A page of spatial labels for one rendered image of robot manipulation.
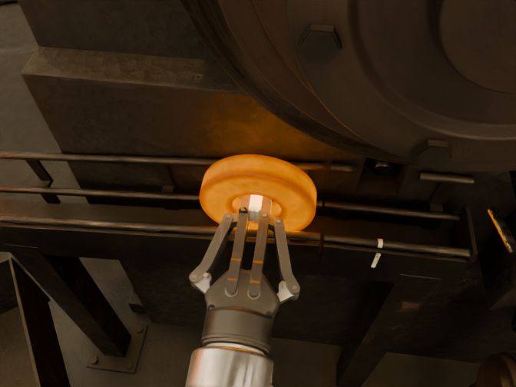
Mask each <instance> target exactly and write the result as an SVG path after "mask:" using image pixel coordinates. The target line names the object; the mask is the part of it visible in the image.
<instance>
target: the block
mask: <svg viewBox="0 0 516 387"><path fill-rule="evenodd" d="M506 225H507V227H508V229H509V230H510V232H511V235H512V236H513V238H514V240H515V242H516V213H515V215H514V216H513V217H512V218H511V219H510V220H509V221H508V223H507V224H506ZM479 260H480V266H481V274H482V278H483V283H484V287H485V295H486V300H487V304H488V307H489V309H492V310H494V311H500V312H506V313H514V312H515V309H516V256H509V254H508V251H507V250H506V248H505V247H504V244H503V243H502V241H501V238H500V237H499V235H497V236H496V237H495V238H494V239H493V241H492V242H491V243H490V244H489V246H488V247H487V248H486V249H485V251H484V252H483V253H482V254H481V256H480V259H479Z"/></svg>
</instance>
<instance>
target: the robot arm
mask: <svg viewBox="0 0 516 387"><path fill-rule="evenodd" d="M271 206H272V200H271V199H270V198H267V197H263V196H259V195H244V196H242V200H241V205H240V208H239V211H238V212H237V213H233V214H231V213H225V214H224V216H223V219H222V220H221V222H220V225H219V226H218V228H217V231H216V233H215V235H214V237H213V239H212V241H211V243H210V245H209V247H208V250H207V252H206V254H205V256H204V258H203V260H202V262H201V264H200V265H199V266H198V267H197V268H196V269H195V270H194V271H193V272H192V273H191V274H190V276H189V278H190V282H191V285H192V287H193V288H194V289H198V290H199V291H201V292H202V293H203V294H204V295H205V301H206V304H207V313H206V317H205V321H204V326H203V333H202V338H201V342H200V343H201V345H202V347H200V348H198V349H195V350H194V351H193V352H192V355H191V358H190V366H189V370H188V374H187V381H186V385H185V387H273V386H272V384H271V382H272V381H273V380H272V374H273V365H274V362H273V360H272V359H271V358H269V357H268V355H269V354H270V350H271V343H272V335H273V321H274V317H275V315H276V314H277V312H278V311H279V309H280V304H282V303H284V302H286V301H288V300H290V299H291V300H297V299H298V297H299V290H300V287H299V284H298V283H297V281H296V279H295V277H294V275H293V274H292V269H291V264H290V259H289V251H288V246H287V241H286V232H285V227H284V223H283V219H282V218H280V217H277V218H275V217H273V216H272V215H271V214H270V213H271ZM249 221H250V222H254V221H256V222H257V223H259V225H258V230H257V235H256V245H255V251H254V257H253V265H252V269H251V270H243V258H244V253H245V248H246V238H247V232H248V227H249ZM234 227H236V234H235V239H234V244H233V252H232V257H231V260H230V268H229V270H227V271H226V272H225V273H224V274H223V275H222V276H221V277H220V278H219V279H218V280H217V281H216V282H215V283H214V284H213V285H212V286H210V284H211V283H212V277H211V276H212V275H213V272H214V270H215V269H216V266H217V264H218V262H219V260H220V257H221V255H222V253H223V251H224V248H225V246H226V244H227V242H228V239H229V238H230V235H231V233H232V232H233V228H234ZM269 230H271V231H273V234H274V240H275V245H276V255H277V259H278V265H279V274H280V279H281V282H280V283H279V292H278V293H277V294H276V292H275V290H274V289H273V287H272V286H271V284H270V282H269V280H268V279H267V278H266V276H265V275H264V274H263V268H264V263H265V256H266V245H267V238H268V232H269Z"/></svg>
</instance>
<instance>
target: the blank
mask: <svg viewBox="0 0 516 387"><path fill-rule="evenodd" d="M244 195H259V196H263V197H267V198H270V199H271V200H274V201H273V202H272V206H271V213H270V214H271V215H272V216H273V217H275V218H277V217H280V218H282V219H283V223H284V227H285V230H286V231H301V230H302V229H304V228H306V227H307V226H308V225H309V224H310V223H311V222H312V220H313V218H314V216H315V213H316V196H317V192H316V187H315V185H314V183H313V181H312V180H311V178H310V177H309V176H308V175H307V174H306V173H305V172H304V171H302V170H301V169H299V168H298V167H297V166H295V165H293V164H291V163H289V162H286V161H284V160H280V159H278V158H275V157H269V156H265V155H259V154H241V155H235V156H231V157H226V158H224V159H221V160H219V161H217V162H216V163H214V164H213V165H211V166H210V167H209V169H208V170H207V171H206V173H205V174H204V177H203V182H202V185H201V188H200V196H199V198H200V205H201V206H202V208H203V210H204V212H205V213H206V214H207V215H208V216H209V217H210V218H211V219H212V220H214V221H216V222H217V223H218V224H220V222H221V220H222V219H223V216H224V214H225V213H231V214H233V213H237V212H238V211H239V208H240V205H241V200H242V196H244ZM258 225H259V223H257V222H256V221H254V222H250V221H249V227H248V229H258Z"/></svg>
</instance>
